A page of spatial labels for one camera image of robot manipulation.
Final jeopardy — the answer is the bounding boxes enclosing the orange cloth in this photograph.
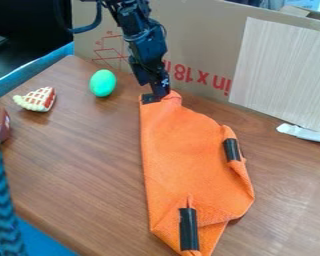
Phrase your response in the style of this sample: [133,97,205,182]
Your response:
[138,89,257,256]

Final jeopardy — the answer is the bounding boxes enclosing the white paper scrap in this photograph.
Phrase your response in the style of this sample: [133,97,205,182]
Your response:
[274,122,320,145]

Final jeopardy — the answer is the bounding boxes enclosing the toy pie slice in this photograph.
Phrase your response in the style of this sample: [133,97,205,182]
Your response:
[11,86,58,113]

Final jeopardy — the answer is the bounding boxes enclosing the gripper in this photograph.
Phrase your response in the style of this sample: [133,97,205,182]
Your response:
[122,29,173,100]

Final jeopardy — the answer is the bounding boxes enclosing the cardboard box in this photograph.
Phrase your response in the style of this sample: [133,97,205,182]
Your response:
[70,0,320,105]

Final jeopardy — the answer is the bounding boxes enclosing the green toy egg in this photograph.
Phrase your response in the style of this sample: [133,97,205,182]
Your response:
[87,68,119,98]

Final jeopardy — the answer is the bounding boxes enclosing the black cable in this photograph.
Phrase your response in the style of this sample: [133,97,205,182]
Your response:
[67,0,106,35]

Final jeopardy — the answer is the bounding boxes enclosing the wooden board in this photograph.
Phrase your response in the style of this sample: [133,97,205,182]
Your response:
[228,16,320,136]

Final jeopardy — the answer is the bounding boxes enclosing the blue braided cable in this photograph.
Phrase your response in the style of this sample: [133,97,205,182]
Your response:
[0,95,30,256]

